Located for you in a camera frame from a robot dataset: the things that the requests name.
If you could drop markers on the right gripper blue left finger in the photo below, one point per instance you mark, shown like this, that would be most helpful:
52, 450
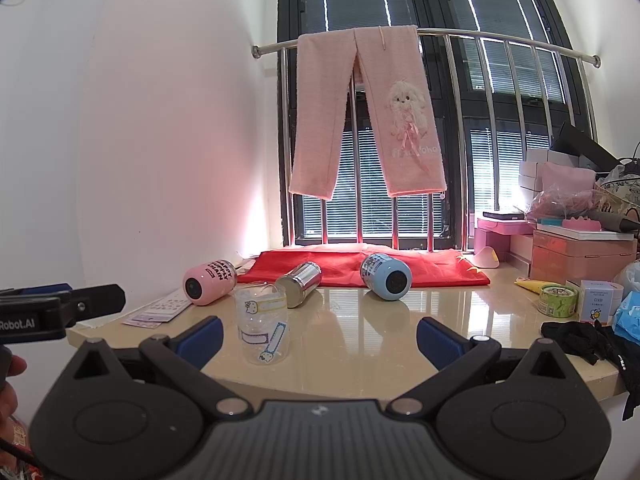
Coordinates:
201, 342

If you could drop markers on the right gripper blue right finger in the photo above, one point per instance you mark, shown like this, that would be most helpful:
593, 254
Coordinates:
440, 345

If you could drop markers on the pink cup with black text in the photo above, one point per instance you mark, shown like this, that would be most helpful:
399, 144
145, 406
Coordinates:
209, 282

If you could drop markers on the blue cup with text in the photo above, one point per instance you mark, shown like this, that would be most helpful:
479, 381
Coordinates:
387, 277

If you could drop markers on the silver steel cup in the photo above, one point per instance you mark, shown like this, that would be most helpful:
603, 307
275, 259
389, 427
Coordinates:
299, 283

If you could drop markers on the person's left hand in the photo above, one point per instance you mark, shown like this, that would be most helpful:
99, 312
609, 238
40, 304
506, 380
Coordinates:
9, 402

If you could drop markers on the purple sticker sheet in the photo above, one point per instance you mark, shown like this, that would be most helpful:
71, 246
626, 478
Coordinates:
159, 312

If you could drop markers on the clear glass with stickers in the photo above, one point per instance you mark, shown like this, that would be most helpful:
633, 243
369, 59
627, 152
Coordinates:
261, 313

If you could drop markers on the pink shell-shaped item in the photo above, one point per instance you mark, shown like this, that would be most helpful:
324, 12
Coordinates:
485, 258

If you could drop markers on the yellow tube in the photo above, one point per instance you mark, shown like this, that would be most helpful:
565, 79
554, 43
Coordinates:
534, 286

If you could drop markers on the green tape roll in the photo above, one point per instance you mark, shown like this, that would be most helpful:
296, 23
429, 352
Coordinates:
557, 301

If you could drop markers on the large pink storage box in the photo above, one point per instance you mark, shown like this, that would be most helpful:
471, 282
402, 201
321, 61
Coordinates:
560, 259

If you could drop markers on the black dark device on shelf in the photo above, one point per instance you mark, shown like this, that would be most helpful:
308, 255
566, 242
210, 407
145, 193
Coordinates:
504, 216

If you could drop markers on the black cloth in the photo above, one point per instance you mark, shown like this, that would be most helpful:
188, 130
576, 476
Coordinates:
594, 342

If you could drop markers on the white box with bee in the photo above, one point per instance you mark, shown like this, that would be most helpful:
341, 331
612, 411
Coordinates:
598, 301

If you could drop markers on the white book on box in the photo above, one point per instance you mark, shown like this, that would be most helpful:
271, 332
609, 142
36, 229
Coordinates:
584, 235

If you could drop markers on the blue wet wipes pack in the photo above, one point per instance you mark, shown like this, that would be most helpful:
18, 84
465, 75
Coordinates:
626, 319

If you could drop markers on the pink fabric bag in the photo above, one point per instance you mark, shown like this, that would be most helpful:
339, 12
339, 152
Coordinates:
565, 182

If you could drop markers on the black monitor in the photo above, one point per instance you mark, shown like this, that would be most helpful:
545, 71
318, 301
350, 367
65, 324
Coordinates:
572, 141

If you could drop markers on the steel window guard rail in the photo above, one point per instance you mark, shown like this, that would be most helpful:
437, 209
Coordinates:
463, 222

